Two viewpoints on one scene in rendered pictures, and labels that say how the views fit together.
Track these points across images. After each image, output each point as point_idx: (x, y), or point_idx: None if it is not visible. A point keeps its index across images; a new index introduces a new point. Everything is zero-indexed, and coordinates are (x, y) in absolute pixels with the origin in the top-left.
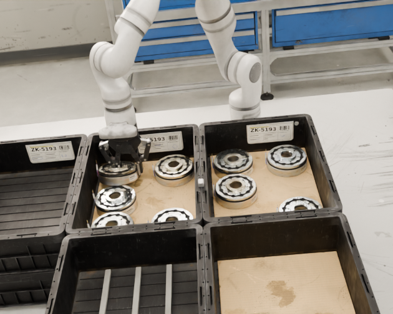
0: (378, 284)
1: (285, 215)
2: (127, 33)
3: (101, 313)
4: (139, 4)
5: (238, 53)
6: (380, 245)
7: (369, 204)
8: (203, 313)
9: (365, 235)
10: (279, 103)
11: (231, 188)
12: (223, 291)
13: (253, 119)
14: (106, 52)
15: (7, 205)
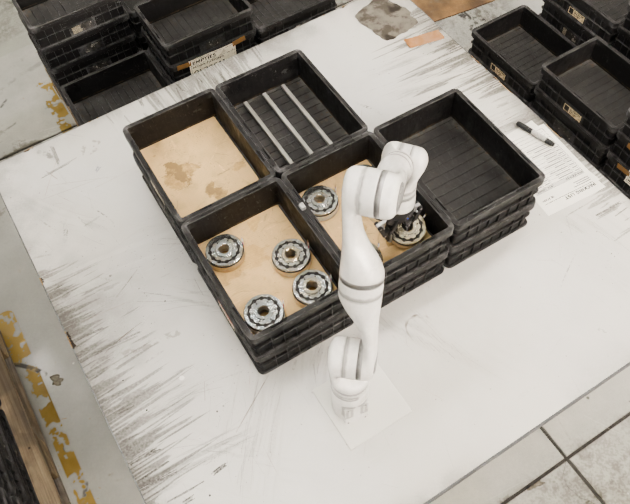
0: (166, 281)
1: (221, 203)
2: (387, 152)
3: (320, 130)
4: (387, 157)
5: (355, 350)
6: (171, 320)
7: (191, 368)
8: (239, 118)
9: (186, 327)
10: None
11: (291, 247)
12: (254, 176)
13: (304, 309)
14: (399, 143)
15: (479, 176)
